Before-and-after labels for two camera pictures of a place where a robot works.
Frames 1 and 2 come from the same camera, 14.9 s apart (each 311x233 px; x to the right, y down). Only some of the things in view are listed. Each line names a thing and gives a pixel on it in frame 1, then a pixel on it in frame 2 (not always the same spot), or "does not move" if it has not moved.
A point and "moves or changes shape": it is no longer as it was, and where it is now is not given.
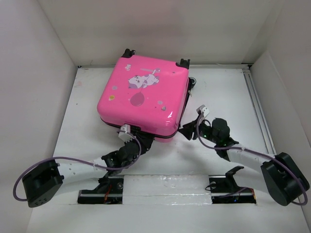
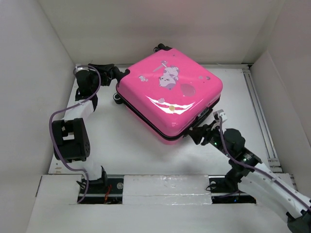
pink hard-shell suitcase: [149, 94] moves or changes shape
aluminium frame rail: [259, 111] does not move
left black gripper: [145, 142] -> [106, 73]
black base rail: [223, 191] does not move
